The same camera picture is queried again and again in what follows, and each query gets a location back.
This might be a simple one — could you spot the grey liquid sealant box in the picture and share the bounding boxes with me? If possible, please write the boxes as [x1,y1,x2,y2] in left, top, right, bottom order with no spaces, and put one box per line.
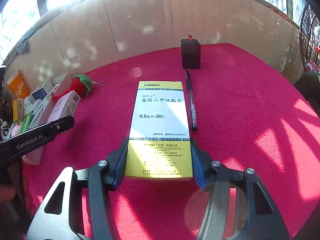
[29,84,59,129]

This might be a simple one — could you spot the yellow bamboo tissue pack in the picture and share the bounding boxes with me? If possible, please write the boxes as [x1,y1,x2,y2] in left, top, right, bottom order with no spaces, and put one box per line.
[13,98,24,123]

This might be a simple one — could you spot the blue white medicine box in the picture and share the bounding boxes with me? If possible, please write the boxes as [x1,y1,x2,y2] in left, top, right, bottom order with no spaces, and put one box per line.
[30,80,54,100]

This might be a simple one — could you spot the pink soap box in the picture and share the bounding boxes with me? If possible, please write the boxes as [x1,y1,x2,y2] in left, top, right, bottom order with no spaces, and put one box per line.
[47,90,81,122]

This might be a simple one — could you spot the white yellow medicine box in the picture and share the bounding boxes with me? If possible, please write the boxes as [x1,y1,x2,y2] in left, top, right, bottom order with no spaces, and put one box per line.
[125,81,193,179]

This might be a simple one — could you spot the pink plush pig toy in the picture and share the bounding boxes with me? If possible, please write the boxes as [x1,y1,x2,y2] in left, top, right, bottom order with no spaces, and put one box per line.
[10,123,22,138]

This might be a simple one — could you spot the green wet wipe packet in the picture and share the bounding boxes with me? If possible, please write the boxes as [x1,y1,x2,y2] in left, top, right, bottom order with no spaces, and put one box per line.
[20,111,33,133]

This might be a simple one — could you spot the white plush dog toy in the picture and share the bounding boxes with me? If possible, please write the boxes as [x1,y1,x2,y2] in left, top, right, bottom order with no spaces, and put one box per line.
[23,96,42,116]

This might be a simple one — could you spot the person's left hand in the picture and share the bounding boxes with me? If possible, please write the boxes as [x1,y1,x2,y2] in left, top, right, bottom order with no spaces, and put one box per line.
[0,184,16,204]

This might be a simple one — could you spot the cat print bag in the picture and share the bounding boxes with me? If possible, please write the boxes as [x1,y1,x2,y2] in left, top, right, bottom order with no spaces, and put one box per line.
[1,98,12,141]

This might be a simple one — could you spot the white cardboard tray box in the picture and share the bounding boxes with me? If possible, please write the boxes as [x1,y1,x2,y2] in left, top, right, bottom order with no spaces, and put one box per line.
[22,73,72,165]

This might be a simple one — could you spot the orange coco paper cup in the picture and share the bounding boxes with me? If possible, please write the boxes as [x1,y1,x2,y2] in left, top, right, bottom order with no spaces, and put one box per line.
[6,71,30,100]

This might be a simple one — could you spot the red cloth table mat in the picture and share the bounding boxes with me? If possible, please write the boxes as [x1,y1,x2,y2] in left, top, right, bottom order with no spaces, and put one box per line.
[23,44,319,239]

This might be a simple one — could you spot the grey rag on sill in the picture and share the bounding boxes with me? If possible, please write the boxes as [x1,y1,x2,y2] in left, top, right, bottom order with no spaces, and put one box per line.
[2,36,29,66]

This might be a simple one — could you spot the black pen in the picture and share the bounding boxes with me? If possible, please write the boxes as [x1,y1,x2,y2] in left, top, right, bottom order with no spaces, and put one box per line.
[185,70,197,131]

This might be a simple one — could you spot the black cube power adapter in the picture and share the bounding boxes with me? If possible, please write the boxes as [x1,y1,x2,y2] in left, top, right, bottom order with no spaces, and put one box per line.
[181,34,201,69]

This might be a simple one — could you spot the black wicker hanging chair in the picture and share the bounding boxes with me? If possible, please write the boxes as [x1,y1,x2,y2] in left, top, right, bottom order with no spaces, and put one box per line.
[299,3,319,73]

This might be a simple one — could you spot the red chili plush keychain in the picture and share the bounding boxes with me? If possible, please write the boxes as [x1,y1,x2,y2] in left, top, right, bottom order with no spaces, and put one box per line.
[52,74,105,102]

